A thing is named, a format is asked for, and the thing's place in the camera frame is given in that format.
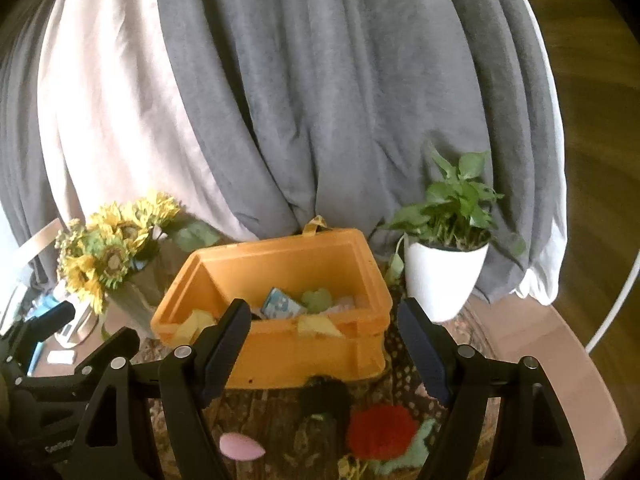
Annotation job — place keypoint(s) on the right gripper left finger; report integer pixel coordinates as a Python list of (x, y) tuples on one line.
[(190, 378)]

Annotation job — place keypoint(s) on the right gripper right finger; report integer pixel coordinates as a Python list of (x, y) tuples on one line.
[(459, 378)]

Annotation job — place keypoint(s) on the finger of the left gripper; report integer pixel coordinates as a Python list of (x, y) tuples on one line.
[(125, 343), (23, 336)]

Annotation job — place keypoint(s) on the pink oval sponge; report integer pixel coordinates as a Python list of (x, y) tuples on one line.
[(239, 447)]

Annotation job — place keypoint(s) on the red fluffy strawberry plush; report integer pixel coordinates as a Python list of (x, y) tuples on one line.
[(389, 438)]

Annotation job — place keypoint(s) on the blue white tissue pack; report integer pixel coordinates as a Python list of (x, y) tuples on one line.
[(279, 306)]

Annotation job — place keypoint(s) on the black green round plush ball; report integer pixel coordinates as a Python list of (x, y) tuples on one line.
[(328, 396)]

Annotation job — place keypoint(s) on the yellow strap keychain toy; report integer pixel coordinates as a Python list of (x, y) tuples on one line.
[(351, 468)]

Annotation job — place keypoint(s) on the lavender ribbed plush roll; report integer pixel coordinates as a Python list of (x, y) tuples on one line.
[(343, 304)]

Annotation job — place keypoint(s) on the green frog plush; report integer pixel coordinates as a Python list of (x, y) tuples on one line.
[(317, 301)]

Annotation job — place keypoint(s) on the white remote control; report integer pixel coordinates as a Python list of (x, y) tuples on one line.
[(61, 357)]

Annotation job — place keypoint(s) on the round tray with items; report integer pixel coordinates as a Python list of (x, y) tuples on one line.
[(83, 323)]

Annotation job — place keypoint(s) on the sunflower bouquet in vase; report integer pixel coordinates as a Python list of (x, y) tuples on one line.
[(127, 255)]

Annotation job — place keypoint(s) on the patterned oriental rug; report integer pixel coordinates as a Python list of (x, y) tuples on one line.
[(300, 446)]

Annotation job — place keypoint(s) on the potted green plant white pot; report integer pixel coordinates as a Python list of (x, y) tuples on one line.
[(446, 236)]

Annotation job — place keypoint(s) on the orange plastic storage crate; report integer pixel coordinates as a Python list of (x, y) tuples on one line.
[(278, 354)]

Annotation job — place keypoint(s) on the white floor lamp pole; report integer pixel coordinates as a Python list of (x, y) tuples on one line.
[(631, 279)]

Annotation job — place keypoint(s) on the beige sheer curtain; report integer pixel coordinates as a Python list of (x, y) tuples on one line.
[(112, 123)]

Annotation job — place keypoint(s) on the grey curtain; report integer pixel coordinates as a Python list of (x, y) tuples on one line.
[(307, 108)]

